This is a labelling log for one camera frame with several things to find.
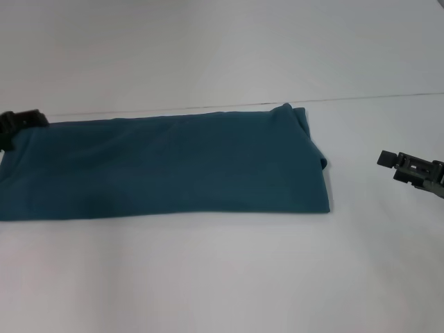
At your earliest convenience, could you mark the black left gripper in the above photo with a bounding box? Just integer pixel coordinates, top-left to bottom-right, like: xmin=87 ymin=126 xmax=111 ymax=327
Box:
xmin=0 ymin=109 xmax=50 ymax=152

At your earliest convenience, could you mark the teal t-shirt with FREE print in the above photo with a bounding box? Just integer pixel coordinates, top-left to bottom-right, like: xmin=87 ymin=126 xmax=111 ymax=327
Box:
xmin=0 ymin=102 xmax=330 ymax=222

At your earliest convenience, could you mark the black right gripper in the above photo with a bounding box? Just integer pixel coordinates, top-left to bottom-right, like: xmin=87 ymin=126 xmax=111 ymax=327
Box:
xmin=376 ymin=149 xmax=444 ymax=199

